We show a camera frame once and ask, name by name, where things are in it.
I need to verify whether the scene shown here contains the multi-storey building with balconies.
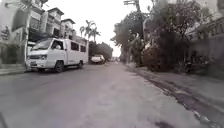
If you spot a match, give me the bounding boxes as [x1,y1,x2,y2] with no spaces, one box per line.
[0,0,88,66]

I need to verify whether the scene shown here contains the grey raised kerb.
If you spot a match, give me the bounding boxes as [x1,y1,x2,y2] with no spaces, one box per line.
[0,66,31,77]

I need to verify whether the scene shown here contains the utility pole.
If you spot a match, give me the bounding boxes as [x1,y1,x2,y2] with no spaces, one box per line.
[123,0,148,44]

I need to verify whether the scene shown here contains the white van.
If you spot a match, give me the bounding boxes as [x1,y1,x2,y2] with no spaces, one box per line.
[25,37,90,74]

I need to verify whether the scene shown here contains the row of dark trees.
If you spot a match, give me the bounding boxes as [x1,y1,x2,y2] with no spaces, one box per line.
[111,0,214,73]

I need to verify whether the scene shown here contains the grey concrete road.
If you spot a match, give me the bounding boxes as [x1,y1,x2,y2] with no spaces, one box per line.
[0,62,214,128]

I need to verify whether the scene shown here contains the dark wet gutter strip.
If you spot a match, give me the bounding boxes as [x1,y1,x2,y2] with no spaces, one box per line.
[126,65,224,128]

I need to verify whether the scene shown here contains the palm trees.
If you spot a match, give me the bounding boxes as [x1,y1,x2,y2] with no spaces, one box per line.
[79,19,102,43]

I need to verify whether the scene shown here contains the grey concrete pavement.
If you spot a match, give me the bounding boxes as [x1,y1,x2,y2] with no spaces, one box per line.
[133,65,224,108]

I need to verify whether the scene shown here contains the pale pole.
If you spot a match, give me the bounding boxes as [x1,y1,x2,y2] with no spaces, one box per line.
[22,6,30,68]

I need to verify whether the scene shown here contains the white car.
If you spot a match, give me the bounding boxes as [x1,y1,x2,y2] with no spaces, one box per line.
[90,54,106,65]

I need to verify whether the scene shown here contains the grey wall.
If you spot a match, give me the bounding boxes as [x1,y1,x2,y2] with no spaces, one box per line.
[186,16,224,80]

